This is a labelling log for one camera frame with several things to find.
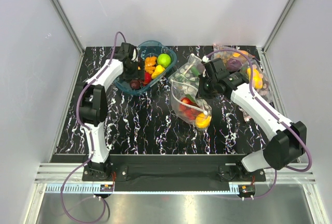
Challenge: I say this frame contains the dark red fake plum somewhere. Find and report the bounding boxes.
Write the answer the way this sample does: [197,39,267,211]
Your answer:
[129,79,141,90]

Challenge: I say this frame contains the polka dot zip bag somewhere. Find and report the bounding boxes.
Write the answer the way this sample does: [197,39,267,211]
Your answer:
[169,73,212,130]

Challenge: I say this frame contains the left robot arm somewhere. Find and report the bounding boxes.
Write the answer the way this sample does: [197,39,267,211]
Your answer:
[76,42,144,180]

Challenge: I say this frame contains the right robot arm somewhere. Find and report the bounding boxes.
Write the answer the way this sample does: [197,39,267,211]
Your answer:
[197,58,308,181]

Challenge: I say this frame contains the red fake pomegranate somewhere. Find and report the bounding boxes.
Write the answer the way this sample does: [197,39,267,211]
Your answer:
[142,72,152,85]

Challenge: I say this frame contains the orange fake ginger piece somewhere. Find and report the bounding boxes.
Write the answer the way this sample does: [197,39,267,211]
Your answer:
[145,56,157,67]

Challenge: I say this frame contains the green patterned zip bag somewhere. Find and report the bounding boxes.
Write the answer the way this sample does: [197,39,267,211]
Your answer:
[169,53,209,87]

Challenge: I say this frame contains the yellow fake pear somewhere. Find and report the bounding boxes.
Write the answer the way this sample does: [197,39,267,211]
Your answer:
[151,65,165,79]

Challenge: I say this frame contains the green fake apple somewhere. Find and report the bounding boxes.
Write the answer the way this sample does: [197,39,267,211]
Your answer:
[157,53,171,68]

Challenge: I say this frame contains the yellow fake lemon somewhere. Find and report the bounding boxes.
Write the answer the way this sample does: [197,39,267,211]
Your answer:
[195,113,212,129]

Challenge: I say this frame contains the zip bag with purple food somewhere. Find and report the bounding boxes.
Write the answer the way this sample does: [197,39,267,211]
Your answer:
[212,44,254,72]

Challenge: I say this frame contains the zip bag with yellow food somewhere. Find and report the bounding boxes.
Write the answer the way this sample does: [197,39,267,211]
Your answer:
[252,61,272,103]

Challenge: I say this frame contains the teal transparent plastic tub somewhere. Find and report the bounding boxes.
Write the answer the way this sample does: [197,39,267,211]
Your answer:
[114,40,177,95]

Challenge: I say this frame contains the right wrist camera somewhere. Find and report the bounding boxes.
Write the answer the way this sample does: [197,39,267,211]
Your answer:
[202,55,210,77]

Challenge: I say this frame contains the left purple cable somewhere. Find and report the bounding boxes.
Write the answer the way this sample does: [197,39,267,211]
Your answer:
[60,31,128,222]

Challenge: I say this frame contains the purple cable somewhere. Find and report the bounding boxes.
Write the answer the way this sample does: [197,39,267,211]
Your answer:
[60,31,128,222]
[202,50,313,200]

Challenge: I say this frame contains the aluminium frame post right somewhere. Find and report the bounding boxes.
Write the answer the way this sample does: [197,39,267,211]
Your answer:
[261,0,312,53]

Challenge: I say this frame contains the aluminium frame post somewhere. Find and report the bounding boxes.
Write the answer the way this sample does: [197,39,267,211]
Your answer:
[261,0,312,53]
[50,0,85,55]

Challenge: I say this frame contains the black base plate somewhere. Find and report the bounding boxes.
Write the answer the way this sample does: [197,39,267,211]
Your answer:
[82,153,267,192]

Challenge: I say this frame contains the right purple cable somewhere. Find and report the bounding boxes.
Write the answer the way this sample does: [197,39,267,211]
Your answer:
[202,50,313,200]

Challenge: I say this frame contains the aluminium frame post left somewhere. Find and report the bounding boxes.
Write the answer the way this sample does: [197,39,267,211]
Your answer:
[50,0,85,55]

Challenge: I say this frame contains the aluminium front rail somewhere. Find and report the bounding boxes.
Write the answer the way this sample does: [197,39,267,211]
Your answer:
[35,164,315,195]

